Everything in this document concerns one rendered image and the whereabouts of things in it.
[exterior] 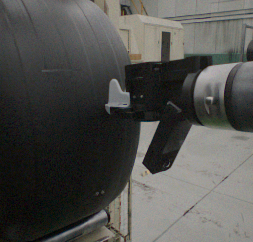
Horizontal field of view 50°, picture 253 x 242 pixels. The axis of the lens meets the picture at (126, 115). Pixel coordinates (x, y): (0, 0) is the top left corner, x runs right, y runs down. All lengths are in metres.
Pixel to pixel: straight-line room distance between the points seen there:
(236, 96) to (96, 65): 0.29
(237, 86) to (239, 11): 11.79
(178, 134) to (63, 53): 0.24
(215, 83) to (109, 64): 0.27
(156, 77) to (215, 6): 12.11
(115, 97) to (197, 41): 12.21
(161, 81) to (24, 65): 0.21
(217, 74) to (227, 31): 11.82
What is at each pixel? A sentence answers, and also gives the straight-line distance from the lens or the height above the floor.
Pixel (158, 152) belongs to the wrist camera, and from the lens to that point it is 0.38.
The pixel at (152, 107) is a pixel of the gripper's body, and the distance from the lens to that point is 0.36.
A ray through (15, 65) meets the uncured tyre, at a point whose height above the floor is 1.32.
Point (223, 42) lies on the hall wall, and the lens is 12.15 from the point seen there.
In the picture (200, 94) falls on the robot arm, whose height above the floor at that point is 1.29.
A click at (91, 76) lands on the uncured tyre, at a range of 0.49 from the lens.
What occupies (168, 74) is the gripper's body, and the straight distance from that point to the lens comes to 0.36.
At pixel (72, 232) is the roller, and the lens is 0.73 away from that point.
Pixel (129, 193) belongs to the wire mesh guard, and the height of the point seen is 0.60.
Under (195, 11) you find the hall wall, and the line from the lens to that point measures 12.83.
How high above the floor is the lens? 1.33
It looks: 12 degrees down
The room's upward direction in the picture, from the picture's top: straight up
